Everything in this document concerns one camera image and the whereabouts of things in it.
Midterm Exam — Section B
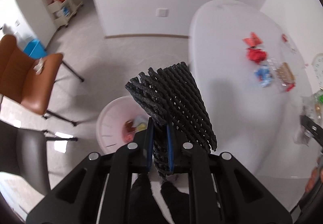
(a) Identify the red crumpled paper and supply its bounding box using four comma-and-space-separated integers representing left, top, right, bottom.
246, 48, 267, 64

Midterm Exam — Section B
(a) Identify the black foam net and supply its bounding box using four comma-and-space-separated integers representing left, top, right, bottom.
125, 61, 217, 181

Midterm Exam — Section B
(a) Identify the orange red wrapper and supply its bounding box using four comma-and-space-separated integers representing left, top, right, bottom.
242, 32, 263, 47

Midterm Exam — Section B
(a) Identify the dark grey chair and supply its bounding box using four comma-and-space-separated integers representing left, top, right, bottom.
0, 121, 78, 197

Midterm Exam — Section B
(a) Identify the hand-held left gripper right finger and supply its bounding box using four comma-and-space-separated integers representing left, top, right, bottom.
166, 124, 293, 224

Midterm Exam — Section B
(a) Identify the person's right hand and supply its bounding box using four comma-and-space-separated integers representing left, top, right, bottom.
305, 163, 323, 194

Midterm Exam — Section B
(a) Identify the person's right leg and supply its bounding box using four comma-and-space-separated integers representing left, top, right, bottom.
161, 181, 191, 224

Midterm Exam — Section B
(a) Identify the clear plastic container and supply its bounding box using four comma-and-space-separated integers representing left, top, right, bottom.
301, 90, 323, 120

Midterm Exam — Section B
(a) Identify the white crumpled tissue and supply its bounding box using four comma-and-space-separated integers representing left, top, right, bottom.
34, 59, 45, 74

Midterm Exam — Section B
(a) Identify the cream storage cart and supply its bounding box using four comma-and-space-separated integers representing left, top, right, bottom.
40, 0, 84, 29

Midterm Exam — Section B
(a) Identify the brown cardboard piece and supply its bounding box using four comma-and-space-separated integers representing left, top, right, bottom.
274, 63, 295, 82

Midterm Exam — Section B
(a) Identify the blue plastic bin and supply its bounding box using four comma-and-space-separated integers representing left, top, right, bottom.
23, 40, 47, 59

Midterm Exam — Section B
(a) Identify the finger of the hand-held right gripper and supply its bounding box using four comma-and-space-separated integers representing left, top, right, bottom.
300, 114, 323, 149

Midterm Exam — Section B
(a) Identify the brown leather chair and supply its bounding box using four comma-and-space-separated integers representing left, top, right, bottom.
0, 34, 85, 127

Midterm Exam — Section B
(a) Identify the white round clock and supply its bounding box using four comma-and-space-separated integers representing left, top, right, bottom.
312, 54, 323, 90

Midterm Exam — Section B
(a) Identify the red and white box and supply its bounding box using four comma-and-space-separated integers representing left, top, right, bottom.
281, 34, 297, 53

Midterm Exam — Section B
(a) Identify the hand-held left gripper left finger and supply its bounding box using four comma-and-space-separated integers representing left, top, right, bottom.
25, 118, 154, 224

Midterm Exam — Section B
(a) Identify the white plastic trash bin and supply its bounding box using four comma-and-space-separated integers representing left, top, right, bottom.
96, 96, 152, 155

